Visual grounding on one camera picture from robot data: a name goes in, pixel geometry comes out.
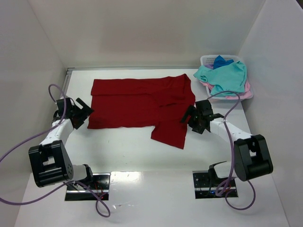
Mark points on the blue t shirt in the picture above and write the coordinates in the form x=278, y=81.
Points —
x=220, y=62

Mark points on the lilac t shirt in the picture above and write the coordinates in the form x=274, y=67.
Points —
x=209, y=66

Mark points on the pink t shirt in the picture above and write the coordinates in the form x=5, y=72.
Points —
x=246, y=95

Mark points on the white plastic laundry basket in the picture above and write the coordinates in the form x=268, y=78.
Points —
x=209, y=59

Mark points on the red t shirt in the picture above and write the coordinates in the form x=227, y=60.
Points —
x=135, y=103

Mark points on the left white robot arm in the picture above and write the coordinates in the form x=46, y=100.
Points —
x=49, y=160

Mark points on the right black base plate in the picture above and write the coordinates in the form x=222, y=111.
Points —
x=205, y=185

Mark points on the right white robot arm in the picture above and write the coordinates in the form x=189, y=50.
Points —
x=250, y=154

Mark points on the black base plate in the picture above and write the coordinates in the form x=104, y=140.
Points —
x=99, y=185
x=205, y=185

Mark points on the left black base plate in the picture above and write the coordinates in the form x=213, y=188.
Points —
x=99, y=185

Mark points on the teal t shirt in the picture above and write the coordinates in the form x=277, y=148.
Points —
x=227, y=78

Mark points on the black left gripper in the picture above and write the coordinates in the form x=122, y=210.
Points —
x=79, y=115

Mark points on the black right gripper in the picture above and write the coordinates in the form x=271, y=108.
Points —
x=194, y=118

